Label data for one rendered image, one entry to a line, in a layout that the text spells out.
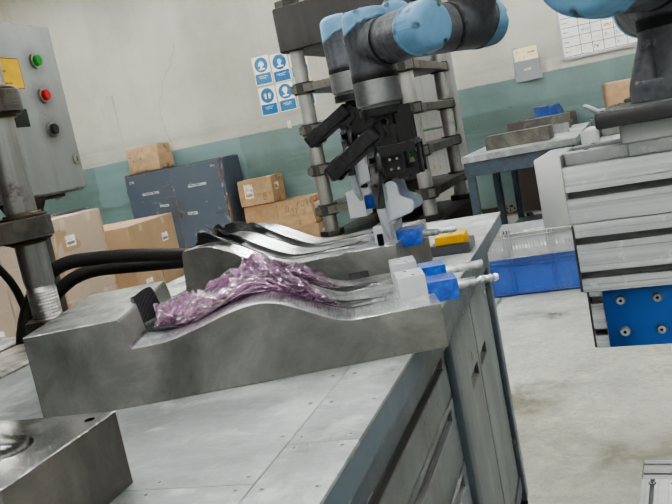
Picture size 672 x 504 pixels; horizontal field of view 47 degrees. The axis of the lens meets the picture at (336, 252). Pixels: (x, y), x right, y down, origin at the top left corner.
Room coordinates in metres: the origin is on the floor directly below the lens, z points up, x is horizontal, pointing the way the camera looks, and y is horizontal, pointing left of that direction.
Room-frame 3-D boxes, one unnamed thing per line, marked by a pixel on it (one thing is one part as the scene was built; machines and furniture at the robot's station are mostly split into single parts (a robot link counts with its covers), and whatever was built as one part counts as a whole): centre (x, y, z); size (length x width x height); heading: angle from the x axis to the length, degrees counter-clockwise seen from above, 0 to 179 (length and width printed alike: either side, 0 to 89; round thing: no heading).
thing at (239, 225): (1.39, 0.09, 0.92); 0.35 x 0.16 x 0.09; 71
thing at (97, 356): (1.04, 0.14, 0.86); 0.50 x 0.26 x 0.11; 88
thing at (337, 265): (1.41, 0.10, 0.87); 0.50 x 0.26 x 0.14; 71
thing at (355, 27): (1.27, -0.12, 1.20); 0.09 x 0.08 x 0.11; 33
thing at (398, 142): (1.27, -0.12, 1.04); 0.09 x 0.08 x 0.12; 71
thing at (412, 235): (1.26, -0.14, 0.89); 0.13 x 0.05 x 0.05; 71
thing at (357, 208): (1.58, -0.11, 0.93); 0.13 x 0.05 x 0.05; 71
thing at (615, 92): (6.74, -2.75, 0.94); 0.41 x 0.33 x 0.29; 75
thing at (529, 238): (4.46, -1.13, 0.28); 0.61 x 0.41 x 0.15; 68
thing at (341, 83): (1.59, -0.09, 1.17); 0.08 x 0.08 x 0.05
